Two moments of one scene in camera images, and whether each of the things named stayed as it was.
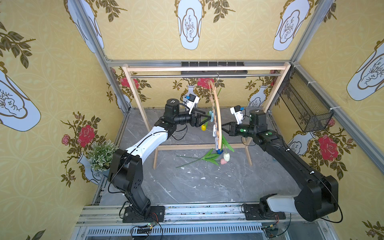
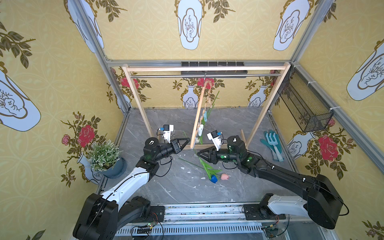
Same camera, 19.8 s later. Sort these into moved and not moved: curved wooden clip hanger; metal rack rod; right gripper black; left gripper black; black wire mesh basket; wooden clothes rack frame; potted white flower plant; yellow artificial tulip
Moved: yellow artificial tulip; curved wooden clip hanger; right gripper black; left gripper black
Not moved: wooden clothes rack frame; potted white flower plant; metal rack rod; black wire mesh basket
